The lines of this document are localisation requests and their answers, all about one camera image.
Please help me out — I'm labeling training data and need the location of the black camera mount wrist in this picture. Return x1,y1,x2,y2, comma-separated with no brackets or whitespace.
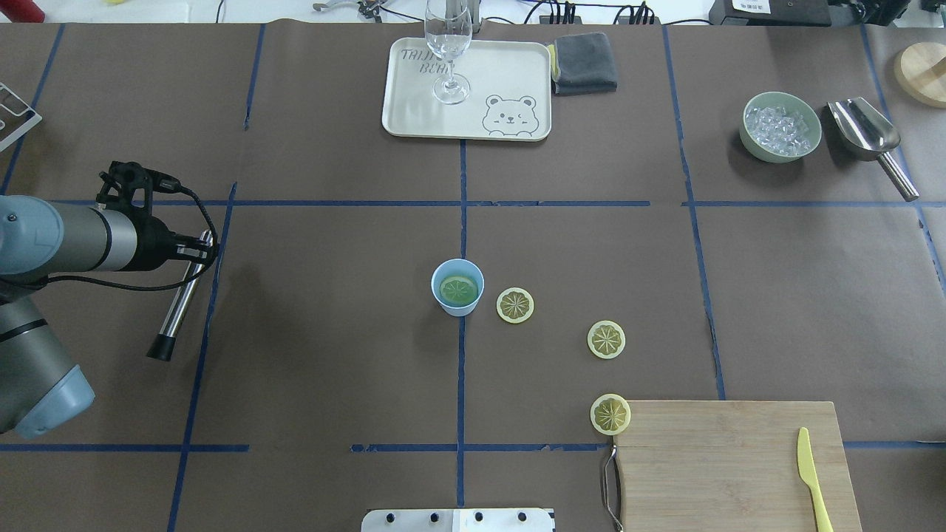
95,161,184,221

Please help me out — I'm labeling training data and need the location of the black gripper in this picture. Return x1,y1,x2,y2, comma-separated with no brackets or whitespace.
135,216,178,270

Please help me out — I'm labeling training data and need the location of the yellow plastic knife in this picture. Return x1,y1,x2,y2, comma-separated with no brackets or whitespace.
795,426,834,531

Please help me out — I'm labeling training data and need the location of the cream bear tray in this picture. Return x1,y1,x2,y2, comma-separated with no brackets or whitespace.
381,38,553,141

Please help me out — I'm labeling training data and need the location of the green bowl of ice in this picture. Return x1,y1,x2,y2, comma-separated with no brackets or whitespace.
739,92,823,164

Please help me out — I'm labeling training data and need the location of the bamboo cutting board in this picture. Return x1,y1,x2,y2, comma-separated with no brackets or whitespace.
614,400,862,531

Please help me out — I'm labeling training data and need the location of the lemon slice on table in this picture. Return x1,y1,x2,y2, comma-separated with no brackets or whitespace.
587,320,627,360

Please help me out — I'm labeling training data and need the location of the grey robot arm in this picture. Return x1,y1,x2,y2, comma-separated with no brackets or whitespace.
2,195,191,439

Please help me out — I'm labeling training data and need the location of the steel ice scoop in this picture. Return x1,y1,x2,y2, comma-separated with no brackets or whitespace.
826,97,919,202

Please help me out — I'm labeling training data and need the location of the blue paper cup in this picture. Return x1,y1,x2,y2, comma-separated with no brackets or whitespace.
430,257,486,317

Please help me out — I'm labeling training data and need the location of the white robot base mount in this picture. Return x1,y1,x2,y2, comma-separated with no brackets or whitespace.
361,508,557,531

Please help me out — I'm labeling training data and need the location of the round wooden lid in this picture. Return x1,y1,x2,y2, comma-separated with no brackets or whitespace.
894,41,945,109

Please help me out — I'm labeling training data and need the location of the black power strip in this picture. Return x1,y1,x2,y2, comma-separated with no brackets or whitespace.
525,1,660,26

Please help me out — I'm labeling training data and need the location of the lemon slice at board corner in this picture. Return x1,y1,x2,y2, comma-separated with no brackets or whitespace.
589,393,631,437

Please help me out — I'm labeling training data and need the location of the grey folded cloth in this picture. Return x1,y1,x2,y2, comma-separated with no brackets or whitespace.
547,33,619,95

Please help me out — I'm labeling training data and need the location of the black box with label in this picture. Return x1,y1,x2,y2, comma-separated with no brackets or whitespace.
707,0,831,27

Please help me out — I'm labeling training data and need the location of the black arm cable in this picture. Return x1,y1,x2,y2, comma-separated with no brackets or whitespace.
22,177,221,293

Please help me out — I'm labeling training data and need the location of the metal wire rack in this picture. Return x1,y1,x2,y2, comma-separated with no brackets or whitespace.
0,82,43,151

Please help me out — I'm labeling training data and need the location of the clear wine glass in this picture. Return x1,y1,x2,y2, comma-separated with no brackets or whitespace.
423,1,473,105

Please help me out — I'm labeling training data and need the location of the red object at corner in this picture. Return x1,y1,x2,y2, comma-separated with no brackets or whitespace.
0,0,45,23

